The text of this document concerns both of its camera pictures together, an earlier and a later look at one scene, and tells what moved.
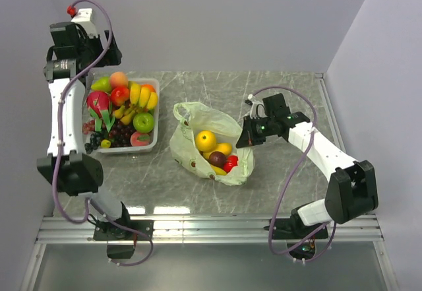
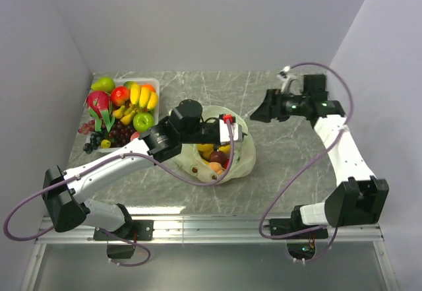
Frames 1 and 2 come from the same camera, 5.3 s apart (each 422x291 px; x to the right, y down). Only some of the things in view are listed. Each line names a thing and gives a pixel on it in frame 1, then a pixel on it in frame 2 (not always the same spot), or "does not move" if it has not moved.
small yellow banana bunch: [142, 99] does not move
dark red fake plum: [217, 158] does not move
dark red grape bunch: [120, 134] does not move
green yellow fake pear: [102, 84] does not move
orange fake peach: [118, 79] to [217, 167]
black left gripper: [112, 57] to [217, 121]
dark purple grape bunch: [95, 142] does not move
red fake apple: [119, 95] does not move
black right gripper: [248, 137] to [265, 112]
